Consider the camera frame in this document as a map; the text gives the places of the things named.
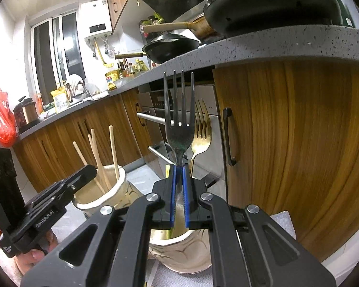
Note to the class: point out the wooden chopstick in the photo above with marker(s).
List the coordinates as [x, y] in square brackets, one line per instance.
[79, 152]
[98, 158]
[90, 142]
[113, 152]

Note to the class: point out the red plastic bag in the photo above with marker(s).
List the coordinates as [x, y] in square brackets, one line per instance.
[0, 116]

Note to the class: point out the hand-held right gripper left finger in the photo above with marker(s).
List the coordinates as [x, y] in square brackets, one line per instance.
[175, 191]

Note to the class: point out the person's left hand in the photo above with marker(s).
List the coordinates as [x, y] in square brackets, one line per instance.
[33, 260]

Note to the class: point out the pale cloth mat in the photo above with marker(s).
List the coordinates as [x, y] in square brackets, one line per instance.
[284, 224]

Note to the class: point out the shelf of condiment jars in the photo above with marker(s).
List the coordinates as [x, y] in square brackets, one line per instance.
[152, 20]

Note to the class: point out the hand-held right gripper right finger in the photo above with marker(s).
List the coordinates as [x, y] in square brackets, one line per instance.
[185, 191]

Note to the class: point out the large cream ceramic utensil jar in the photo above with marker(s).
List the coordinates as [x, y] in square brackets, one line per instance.
[121, 189]

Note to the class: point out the kitchen window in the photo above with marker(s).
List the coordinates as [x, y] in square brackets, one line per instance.
[56, 53]

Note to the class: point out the yellow food packet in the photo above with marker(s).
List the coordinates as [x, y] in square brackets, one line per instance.
[59, 100]

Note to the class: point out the grey speckled countertop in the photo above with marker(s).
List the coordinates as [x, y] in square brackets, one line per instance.
[257, 47]

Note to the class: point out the row of condiment bottles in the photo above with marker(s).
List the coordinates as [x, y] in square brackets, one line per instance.
[125, 73]

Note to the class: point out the wooden end base cabinet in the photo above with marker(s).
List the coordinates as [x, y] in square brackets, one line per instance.
[287, 143]

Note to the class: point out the small cream ceramic utensil jar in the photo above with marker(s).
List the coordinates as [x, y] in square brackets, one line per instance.
[182, 254]

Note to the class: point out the gold fork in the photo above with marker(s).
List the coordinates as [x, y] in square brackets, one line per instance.
[200, 148]

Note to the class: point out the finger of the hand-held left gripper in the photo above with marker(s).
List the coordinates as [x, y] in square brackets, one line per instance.
[65, 182]

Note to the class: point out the wooden wall cabinet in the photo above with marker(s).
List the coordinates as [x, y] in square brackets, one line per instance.
[116, 0]

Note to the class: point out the white water heater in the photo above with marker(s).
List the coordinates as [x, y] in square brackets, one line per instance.
[97, 21]

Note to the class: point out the black electric griddle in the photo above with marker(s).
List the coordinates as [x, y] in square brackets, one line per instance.
[272, 9]

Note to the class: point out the long wooden base cabinet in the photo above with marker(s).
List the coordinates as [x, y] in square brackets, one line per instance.
[62, 143]

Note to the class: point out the silver fork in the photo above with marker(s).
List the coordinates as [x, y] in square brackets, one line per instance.
[179, 137]

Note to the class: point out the stainless steel built-in oven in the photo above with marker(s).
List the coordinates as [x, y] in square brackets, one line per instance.
[151, 101]

